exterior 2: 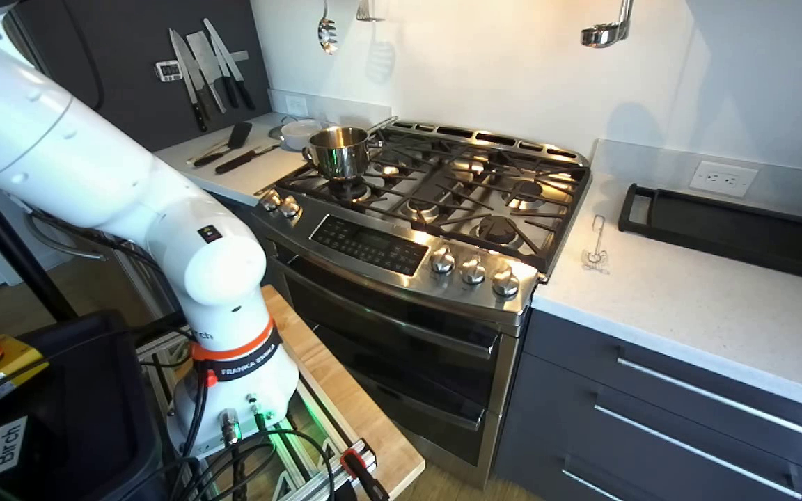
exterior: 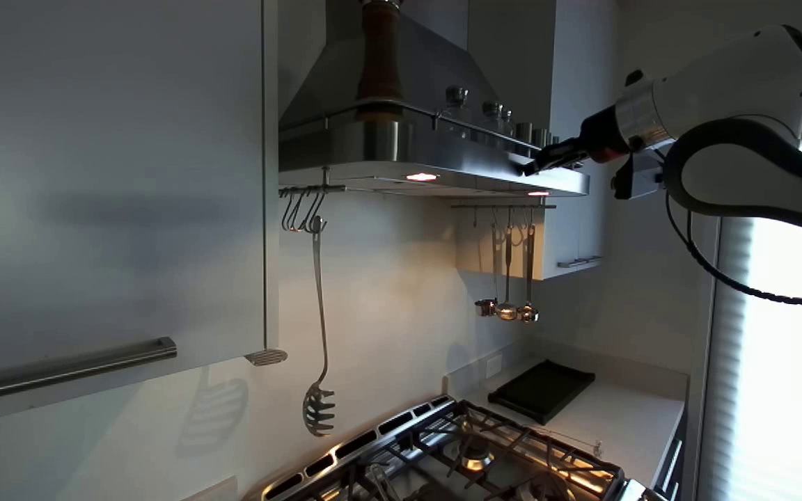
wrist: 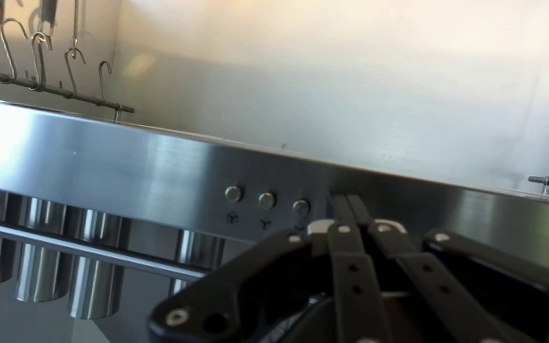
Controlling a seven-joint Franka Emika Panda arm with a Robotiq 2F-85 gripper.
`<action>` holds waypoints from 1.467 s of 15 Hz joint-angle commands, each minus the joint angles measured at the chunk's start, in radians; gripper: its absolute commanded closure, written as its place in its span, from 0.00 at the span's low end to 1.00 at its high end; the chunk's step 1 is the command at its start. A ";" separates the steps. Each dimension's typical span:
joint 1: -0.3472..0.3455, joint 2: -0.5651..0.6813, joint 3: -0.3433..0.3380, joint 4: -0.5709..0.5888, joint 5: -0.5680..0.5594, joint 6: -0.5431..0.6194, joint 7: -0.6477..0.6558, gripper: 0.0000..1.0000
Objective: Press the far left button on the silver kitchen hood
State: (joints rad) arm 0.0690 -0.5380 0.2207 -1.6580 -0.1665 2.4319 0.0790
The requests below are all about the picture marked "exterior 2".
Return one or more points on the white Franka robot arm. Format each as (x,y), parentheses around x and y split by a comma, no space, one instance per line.
(75,168)

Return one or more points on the stainless steel gas stove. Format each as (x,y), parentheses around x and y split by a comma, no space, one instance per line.
(419,246)

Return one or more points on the silver stove knob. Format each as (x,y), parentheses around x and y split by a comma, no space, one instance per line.
(271,200)
(505,283)
(290,209)
(440,264)
(472,272)

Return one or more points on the stainless steel pot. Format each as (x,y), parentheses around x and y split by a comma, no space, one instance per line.
(336,151)

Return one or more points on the wooden robot table top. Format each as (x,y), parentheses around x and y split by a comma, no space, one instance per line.
(347,392)

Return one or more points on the clear glass lid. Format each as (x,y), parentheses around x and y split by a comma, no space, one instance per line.
(290,133)

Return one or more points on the red and black connector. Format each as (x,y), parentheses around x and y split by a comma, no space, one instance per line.
(363,470)

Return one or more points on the metal spiral whisk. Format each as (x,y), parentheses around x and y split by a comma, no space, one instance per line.
(326,28)

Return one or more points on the dark grey base cabinet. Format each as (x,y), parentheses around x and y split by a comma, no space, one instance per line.
(606,420)

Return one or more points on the small metal measuring ladle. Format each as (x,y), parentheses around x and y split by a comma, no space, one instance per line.
(603,35)

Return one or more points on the magnetic knife strip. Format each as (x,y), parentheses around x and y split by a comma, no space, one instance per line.
(166,67)

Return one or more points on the dark tall cabinet panel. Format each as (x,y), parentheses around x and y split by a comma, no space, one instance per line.
(132,45)

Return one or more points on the black rectangular tray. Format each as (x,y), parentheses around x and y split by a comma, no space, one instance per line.
(743,232)

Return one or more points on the black bin with label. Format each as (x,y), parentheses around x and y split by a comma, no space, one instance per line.
(75,407)

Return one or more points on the black stand pole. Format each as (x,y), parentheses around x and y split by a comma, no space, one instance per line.
(12,253)

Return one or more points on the small white wall outlet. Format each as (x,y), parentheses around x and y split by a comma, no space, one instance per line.
(297,105)

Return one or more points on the aluminium frame rail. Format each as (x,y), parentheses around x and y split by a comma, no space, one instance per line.
(312,440)

